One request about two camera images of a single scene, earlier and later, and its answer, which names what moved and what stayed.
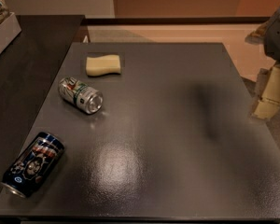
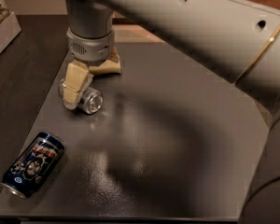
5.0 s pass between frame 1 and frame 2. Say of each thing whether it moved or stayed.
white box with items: stayed
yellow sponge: stayed
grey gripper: moved
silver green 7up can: stayed
